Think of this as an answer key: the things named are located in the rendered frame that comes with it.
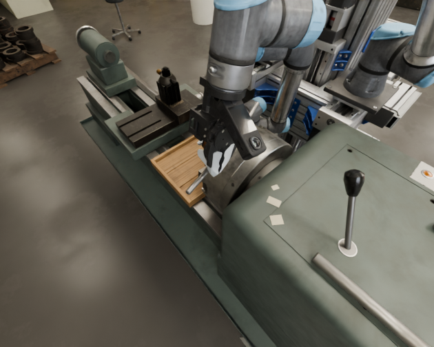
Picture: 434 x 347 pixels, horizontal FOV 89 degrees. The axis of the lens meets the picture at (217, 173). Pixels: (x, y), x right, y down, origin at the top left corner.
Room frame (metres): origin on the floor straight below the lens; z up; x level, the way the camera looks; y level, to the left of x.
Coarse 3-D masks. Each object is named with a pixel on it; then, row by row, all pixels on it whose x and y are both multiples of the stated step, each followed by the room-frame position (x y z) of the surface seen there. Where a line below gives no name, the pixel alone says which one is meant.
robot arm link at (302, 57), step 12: (300, 48) 0.72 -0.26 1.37; (312, 48) 0.74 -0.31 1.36; (288, 60) 0.74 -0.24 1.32; (300, 60) 0.73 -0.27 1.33; (288, 72) 0.76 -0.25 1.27; (300, 72) 0.75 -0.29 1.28; (288, 84) 0.75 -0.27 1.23; (276, 96) 0.79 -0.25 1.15; (288, 96) 0.75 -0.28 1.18; (276, 108) 0.78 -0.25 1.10; (288, 108) 0.76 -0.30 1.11; (276, 120) 0.77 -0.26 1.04; (288, 120) 0.80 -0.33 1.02; (276, 132) 0.77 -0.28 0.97
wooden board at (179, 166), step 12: (180, 144) 0.76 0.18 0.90; (192, 144) 0.78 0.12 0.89; (156, 156) 0.68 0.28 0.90; (168, 156) 0.69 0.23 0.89; (180, 156) 0.69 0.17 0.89; (192, 156) 0.70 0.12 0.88; (156, 168) 0.62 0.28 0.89; (168, 168) 0.62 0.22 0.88; (180, 168) 0.62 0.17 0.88; (192, 168) 0.62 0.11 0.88; (168, 180) 0.54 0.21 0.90; (180, 180) 0.55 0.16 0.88; (192, 180) 0.55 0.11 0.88; (180, 192) 0.48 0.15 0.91; (192, 192) 0.49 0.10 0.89; (192, 204) 0.44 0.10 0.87
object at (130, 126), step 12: (192, 96) 1.05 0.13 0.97; (156, 108) 0.95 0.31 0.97; (120, 120) 0.85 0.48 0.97; (132, 120) 0.86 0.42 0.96; (144, 120) 0.85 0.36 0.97; (156, 120) 0.85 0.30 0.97; (168, 120) 0.85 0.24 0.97; (132, 132) 0.77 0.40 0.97; (144, 132) 0.77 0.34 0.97; (156, 132) 0.79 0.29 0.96; (132, 144) 0.72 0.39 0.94; (144, 144) 0.74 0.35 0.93
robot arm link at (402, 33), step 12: (384, 24) 0.87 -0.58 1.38; (396, 24) 0.86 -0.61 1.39; (408, 24) 0.85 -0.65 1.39; (372, 36) 0.86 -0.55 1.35; (384, 36) 0.81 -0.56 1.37; (396, 36) 0.79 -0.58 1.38; (408, 36) 0.78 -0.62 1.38; (372, 48) 0.83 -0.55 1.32; (384, 48) 0.79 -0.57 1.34; (396, 48) 0.77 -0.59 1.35; (360, 60) 0.86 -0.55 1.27; (372, 60) 0.81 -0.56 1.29; (384, 60) 0.77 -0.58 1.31
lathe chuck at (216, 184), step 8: (264, 128) 0.56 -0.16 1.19; (264, 136) 0.48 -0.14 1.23; (272, 136) 0.49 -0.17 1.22; (232, 160) 0.40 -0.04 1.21; (240, 160) 0.39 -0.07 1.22; (224, 168) 0.39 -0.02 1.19; (232, 168) 0.38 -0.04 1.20; (208, 176) 0.39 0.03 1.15; (216, 176) 0.38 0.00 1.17; (224, 176) 0.37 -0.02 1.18; (208, 184) 0.38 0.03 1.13; (216, 184) 0.36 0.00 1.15; (224, 184) 0.35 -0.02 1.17; (208, 192) 0.37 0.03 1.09; (216, 192) 0.35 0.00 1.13; (216, 200) 0.34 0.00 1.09
